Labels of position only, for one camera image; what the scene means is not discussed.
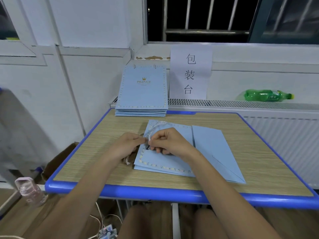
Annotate person's left hand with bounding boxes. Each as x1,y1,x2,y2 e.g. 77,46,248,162
107,132,148,165

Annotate person's right hand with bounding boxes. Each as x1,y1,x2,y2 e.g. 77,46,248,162
148,128,200,162

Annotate stack of finished blue bags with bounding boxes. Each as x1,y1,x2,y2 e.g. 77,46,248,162
115,111,168,115

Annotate person's right forearm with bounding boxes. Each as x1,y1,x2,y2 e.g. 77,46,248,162
187,152,282,239

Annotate person's left forearm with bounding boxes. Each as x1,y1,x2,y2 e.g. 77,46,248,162
35,154,123,239

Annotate person's leg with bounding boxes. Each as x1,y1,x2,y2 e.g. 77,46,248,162
193,209,230,239
117,204,172,239

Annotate blue-edged wooden desk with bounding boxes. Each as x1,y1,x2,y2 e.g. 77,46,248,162
45,108,319,211

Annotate brown cardboard box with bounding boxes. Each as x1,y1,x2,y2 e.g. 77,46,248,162
41,142,79,181

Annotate white paper sign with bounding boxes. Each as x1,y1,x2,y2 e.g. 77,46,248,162
169,44,213,100

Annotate white power strip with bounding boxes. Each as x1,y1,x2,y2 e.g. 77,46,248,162
100,224,118,239

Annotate green plastic bottle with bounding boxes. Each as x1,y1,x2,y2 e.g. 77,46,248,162
244,89,295,103

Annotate pink water bottle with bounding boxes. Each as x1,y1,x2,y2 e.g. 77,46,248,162
15,177,48,207

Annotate metal window grille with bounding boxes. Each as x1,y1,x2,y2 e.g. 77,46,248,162
146,0,260,43

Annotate white framed window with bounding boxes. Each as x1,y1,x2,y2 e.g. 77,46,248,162
0,0,48,66

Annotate teal framed sliding window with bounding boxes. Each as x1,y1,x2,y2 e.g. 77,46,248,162
249,0,319,45

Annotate white cable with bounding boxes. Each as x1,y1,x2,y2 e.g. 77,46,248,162
0,201,123,239

